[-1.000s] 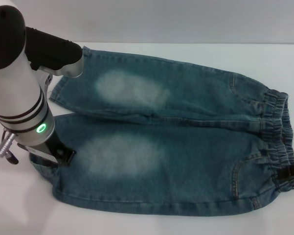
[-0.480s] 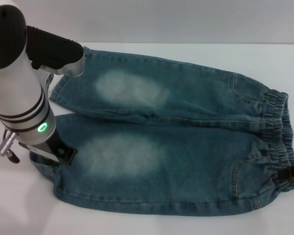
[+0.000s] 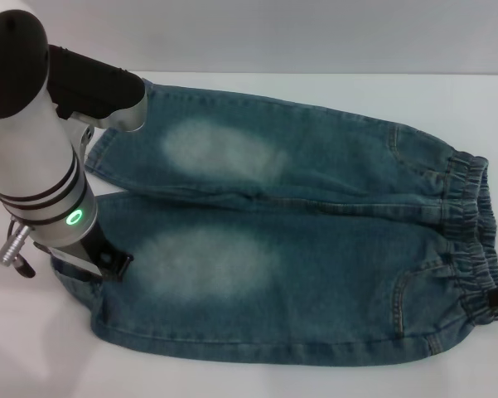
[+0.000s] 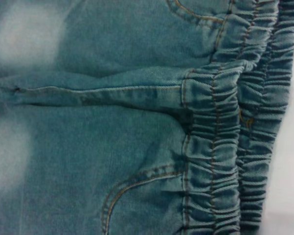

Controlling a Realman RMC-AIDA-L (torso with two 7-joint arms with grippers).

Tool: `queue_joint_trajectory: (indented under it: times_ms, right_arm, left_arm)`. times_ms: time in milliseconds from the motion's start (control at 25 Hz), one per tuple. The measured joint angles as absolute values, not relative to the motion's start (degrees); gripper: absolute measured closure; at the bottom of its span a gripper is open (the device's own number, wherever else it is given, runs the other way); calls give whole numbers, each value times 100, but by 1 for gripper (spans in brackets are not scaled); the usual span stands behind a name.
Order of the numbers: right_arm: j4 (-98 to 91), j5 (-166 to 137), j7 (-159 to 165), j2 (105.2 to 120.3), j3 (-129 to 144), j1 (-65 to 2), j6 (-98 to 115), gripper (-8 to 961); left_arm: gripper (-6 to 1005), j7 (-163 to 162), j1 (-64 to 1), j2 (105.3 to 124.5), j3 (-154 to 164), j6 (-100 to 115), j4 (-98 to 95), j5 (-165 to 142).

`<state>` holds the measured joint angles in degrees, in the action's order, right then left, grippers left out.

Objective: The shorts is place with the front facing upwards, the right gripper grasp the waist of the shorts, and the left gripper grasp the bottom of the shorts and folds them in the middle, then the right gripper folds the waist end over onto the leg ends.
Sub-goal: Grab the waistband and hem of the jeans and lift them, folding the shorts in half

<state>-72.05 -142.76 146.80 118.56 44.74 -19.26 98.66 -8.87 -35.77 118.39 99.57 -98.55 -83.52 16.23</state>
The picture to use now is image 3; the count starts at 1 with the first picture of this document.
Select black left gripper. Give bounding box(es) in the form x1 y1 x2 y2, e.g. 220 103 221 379
49 223 135 284

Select blue denim shorts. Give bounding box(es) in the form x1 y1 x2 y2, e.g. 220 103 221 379
49 78 498 367

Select left arm connector cable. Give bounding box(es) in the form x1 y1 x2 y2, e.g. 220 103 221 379
0 214 37 279

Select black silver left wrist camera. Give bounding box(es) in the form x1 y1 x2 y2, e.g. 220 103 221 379
45 43 148 134

